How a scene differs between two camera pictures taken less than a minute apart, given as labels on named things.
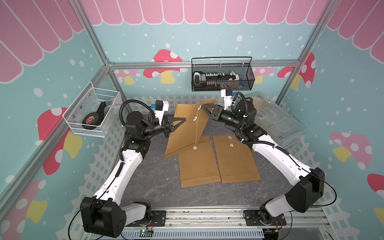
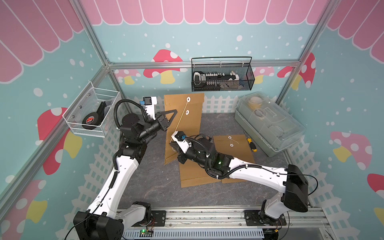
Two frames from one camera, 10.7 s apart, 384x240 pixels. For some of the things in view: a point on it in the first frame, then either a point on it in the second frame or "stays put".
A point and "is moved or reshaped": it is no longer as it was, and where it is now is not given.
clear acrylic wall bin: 91,111 stays put
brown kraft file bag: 188,133 is moved or reshaped
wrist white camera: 161,106 → 150,102
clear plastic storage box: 281,128 stays put
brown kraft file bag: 236,160 stays put
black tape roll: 91,119 stays put
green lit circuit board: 144,233 stays put
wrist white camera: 227,94 → 178,136
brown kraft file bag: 197,164 stays put
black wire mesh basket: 224,73 stays put
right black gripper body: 226,117 → 192,154
